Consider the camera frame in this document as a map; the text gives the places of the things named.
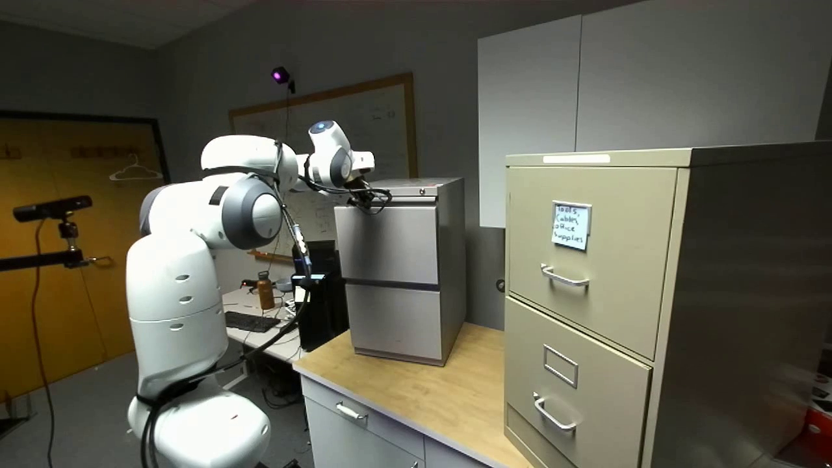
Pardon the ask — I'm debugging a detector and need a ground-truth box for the silver drawer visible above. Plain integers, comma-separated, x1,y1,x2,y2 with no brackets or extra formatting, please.
333,194,440,285
344,283,445,362

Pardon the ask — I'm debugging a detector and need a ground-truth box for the silver drawer cabinet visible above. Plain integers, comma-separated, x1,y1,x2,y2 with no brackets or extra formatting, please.
333,177,467,367

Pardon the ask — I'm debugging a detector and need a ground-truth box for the grey counter drawer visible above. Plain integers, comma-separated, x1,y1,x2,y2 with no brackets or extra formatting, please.
301,375,427,468

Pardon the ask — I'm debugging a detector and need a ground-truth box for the beige drawer with paper label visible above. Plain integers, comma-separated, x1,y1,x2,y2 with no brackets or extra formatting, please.
507,166,679,361

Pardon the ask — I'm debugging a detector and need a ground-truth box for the black computer tower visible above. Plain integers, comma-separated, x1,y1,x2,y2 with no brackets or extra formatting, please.
298,240,350,352

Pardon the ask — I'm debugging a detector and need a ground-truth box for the black keyboard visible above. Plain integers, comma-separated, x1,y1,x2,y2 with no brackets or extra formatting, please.
224,311,281,333

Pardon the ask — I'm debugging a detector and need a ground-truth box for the white desk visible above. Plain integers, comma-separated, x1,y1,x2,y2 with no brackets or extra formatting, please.
221,285,307,366

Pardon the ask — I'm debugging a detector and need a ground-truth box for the handwritten paper label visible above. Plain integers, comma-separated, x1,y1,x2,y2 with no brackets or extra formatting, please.
551,201,592,251

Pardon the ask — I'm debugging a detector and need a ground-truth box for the white clothes hanger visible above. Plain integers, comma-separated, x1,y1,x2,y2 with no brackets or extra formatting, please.
109,153,164,182

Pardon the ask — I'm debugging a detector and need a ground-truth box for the brown wooden door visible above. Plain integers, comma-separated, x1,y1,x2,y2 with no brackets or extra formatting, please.
0,110,171,400

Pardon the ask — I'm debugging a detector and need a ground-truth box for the beige filing cabinet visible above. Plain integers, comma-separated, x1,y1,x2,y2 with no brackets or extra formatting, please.
504,141,832,468

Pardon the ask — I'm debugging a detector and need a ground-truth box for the red object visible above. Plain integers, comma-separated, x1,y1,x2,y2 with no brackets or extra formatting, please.
803,389,832,457

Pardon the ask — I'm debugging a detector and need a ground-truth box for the whiteboard with wooden frame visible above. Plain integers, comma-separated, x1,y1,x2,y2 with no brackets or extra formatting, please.
229,71,418,264

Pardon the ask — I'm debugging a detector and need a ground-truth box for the metal drawer handle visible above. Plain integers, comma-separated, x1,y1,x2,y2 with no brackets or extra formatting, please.
541,263,590,287
533,393,578,432

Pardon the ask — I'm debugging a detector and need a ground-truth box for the beige drawer with empty label frame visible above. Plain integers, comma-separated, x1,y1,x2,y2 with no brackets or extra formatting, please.
504,296,653,468

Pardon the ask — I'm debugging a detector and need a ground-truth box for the white wall cabinet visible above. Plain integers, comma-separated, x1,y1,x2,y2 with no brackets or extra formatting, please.
478,0,832,228

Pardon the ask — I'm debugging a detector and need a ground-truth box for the camera on mount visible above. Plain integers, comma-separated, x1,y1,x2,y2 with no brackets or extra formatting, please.
0,195,111,272

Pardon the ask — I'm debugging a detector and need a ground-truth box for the black cable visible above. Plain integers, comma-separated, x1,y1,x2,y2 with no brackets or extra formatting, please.
31,220,57,468

